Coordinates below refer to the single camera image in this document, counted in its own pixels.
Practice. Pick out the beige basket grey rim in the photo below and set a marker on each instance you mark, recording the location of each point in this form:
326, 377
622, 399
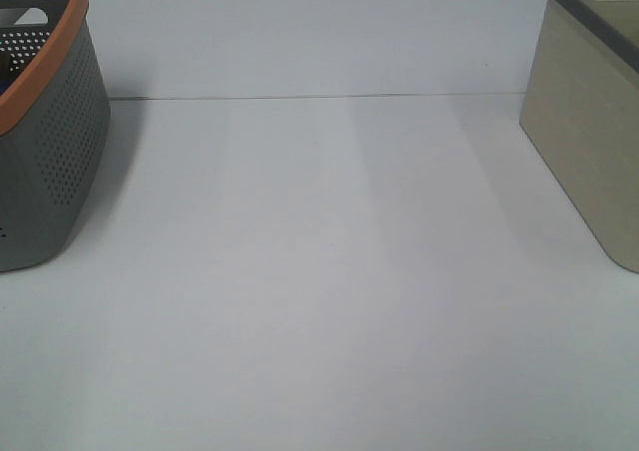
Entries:
580, 112

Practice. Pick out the grey perforated basket orange rim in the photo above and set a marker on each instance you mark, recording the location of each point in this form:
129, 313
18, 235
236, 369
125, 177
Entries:
55, 116

